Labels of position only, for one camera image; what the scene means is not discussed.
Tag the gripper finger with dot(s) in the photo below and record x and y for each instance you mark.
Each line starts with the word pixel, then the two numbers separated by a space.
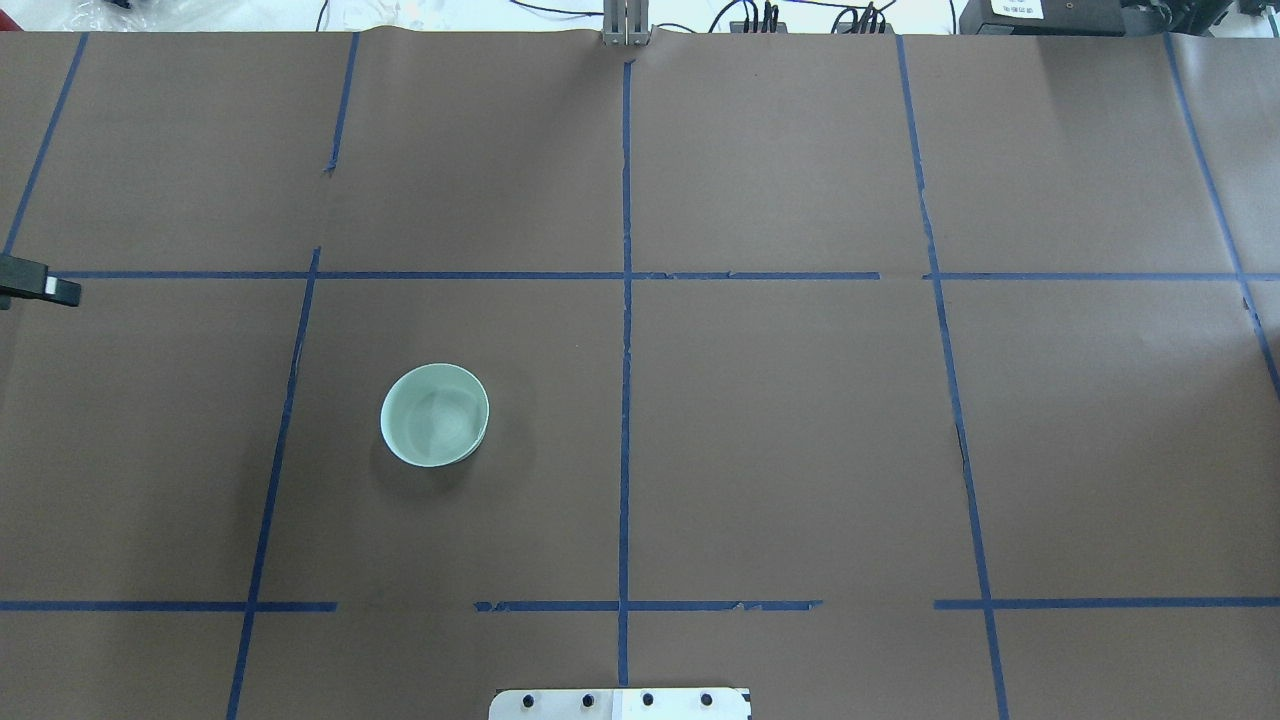
pixel 28 280

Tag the light green bowl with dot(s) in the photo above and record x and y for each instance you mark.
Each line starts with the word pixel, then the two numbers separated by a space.
pixel 435 415

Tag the black box with label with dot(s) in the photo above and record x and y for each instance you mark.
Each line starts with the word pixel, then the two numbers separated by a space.
pixel 1056 18

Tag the black power strip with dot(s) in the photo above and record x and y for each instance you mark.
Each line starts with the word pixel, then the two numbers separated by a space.
pixel 758 18

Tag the aluminium frame post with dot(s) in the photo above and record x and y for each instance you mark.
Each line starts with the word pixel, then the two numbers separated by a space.
pixel 626 23

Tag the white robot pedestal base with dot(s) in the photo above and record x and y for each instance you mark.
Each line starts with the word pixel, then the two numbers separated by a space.
pixel 623 703

